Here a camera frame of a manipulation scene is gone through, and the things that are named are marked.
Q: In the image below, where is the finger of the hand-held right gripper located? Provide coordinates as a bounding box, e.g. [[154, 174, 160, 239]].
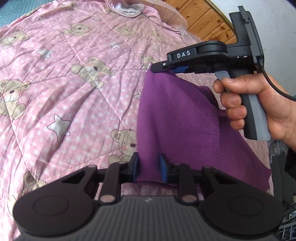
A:
[[150, 61, 195, 75]]

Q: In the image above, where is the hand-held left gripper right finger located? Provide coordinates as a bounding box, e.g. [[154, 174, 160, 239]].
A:
[[158, 153, 232, 206]]

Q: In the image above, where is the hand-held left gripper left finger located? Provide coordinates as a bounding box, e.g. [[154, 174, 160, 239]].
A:
[[62, 152, 140, 206]]

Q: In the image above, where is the purple garment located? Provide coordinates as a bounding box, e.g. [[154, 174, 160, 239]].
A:
[[136, 70, 272, 193]]

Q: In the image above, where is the person's right hand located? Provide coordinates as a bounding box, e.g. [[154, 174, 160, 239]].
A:
[[213, 74, 296, 151]]

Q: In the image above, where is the wooden headboard panel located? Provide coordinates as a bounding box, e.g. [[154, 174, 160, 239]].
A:
[[162, 0, 235, 42]]

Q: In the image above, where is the clear bubble wrap sheet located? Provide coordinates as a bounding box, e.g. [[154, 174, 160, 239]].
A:
[[139, 0, 198, 45]]

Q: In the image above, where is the pink bear-print quilt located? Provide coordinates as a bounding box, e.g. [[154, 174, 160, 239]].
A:
[[0, 0, 272, 241]]

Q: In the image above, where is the dark grey chair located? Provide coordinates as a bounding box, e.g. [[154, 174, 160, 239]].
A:
[[269, 139, 296, 241]]

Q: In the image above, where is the teal mattress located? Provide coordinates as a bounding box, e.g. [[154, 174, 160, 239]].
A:
[[0, 0, 62, 29]]

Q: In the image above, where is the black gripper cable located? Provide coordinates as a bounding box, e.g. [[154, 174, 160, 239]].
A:
[[255, 56, 296, 101]]

